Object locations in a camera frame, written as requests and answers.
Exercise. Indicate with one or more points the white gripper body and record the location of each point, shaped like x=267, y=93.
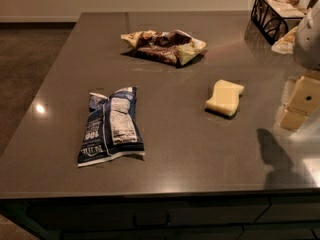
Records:
x=308, y=44

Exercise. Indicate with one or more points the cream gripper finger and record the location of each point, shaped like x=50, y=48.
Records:
x=290, y=120
x=304, y=95

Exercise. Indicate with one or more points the blue chip bag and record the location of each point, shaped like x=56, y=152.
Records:
x=111, y=131

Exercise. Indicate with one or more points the yellow sponge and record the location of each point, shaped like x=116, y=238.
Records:
x=225, y=98

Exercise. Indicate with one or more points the brown chip bag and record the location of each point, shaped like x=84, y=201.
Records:
x=176, y=48

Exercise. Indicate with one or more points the cream packet by holder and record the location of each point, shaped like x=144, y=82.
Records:
x=285, y=44

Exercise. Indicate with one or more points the stack of napkins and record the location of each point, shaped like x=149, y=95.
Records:
x=287, y=8

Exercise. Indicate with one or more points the dark cabinet drawers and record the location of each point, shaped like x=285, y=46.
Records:
x=178, y=218

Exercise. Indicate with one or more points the black wire napkin holder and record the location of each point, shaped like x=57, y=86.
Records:
x=271, y=25

